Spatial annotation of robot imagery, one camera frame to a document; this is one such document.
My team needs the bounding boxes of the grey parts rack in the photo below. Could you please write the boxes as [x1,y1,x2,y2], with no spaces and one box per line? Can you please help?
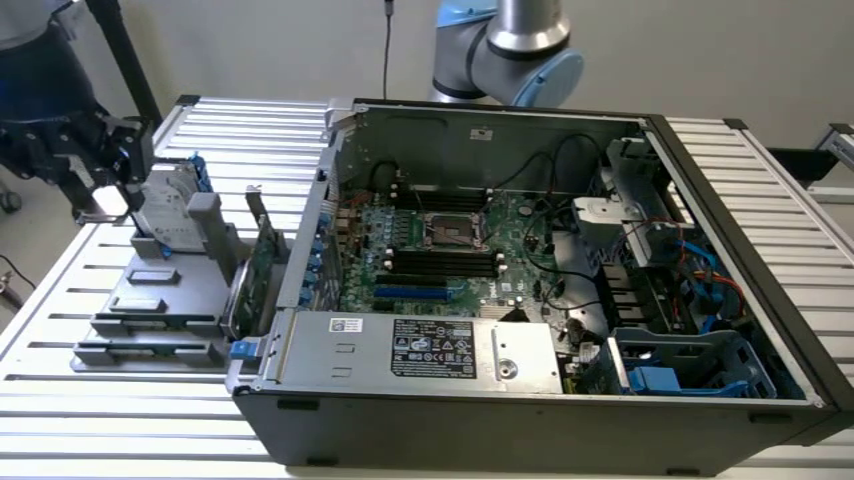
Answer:
[69,192,296,374]

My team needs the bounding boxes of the blue plastic drive caddy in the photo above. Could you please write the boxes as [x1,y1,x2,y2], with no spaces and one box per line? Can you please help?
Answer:
[607,326,780,402]

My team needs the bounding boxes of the green motherboard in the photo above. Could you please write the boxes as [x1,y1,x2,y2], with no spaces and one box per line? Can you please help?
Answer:
[331,192,576,322]

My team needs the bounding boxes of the black open PC case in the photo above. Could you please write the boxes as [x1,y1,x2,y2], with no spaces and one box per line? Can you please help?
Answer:
[225,97,843,477]

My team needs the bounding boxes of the silver hard disk, blue carrier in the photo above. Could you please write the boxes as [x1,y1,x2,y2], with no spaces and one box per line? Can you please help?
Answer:
[130,152,213,252]

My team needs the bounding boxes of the blue expansion slot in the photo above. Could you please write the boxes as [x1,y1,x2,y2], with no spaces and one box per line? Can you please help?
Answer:
[372,287,449,300]

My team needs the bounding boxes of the red wire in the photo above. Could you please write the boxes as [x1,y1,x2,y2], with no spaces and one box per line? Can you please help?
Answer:
[624,218,696,239]

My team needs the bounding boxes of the CPU socket with metal frame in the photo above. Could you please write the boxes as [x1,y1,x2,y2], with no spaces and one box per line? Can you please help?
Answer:
[411,211,487,252]

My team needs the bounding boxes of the black mounting plate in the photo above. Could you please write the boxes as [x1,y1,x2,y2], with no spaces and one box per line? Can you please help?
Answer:
[764,146,832,184]

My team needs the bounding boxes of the black looped wire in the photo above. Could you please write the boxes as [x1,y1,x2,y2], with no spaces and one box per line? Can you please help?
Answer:
[368,159,403,192]

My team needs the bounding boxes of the black stand pole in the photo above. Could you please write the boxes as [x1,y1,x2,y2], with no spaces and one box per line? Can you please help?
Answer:
[88,0,163,122]

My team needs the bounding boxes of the long black expansion slot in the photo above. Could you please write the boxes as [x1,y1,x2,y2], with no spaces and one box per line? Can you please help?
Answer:
[373,274,449,289]

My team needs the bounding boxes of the silver aluminium profile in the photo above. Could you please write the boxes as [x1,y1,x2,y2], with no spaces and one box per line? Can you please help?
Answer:
[807,122,854,203]

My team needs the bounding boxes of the silver metal disk bay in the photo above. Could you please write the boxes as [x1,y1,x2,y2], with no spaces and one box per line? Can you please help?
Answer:
[571,137,699,267]

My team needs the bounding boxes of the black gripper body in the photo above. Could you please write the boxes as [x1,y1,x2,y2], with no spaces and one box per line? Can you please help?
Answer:
[0,112,134,202]

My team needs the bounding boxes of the silver power supply unit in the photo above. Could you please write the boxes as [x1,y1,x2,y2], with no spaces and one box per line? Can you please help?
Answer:
[273,311,565,397]

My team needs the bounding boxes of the green graphics card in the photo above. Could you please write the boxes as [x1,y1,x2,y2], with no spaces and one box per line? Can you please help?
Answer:
[221,185,289,342]

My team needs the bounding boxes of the thin black hanging cable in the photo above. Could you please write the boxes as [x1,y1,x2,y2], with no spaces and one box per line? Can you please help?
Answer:
[381,0,396,97]

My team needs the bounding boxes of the blue data wire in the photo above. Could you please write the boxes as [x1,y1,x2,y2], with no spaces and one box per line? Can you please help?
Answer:
[671,238,736,332]

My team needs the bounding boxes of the orange wire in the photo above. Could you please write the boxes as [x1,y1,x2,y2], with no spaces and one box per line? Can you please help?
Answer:
[691,269,747,322]

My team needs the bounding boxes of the black floor cable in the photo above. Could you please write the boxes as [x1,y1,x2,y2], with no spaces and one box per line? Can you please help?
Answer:
[0,253,37,303]

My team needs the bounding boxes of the black power wire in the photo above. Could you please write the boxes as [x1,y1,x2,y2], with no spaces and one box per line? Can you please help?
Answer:
[497,133,607,195]

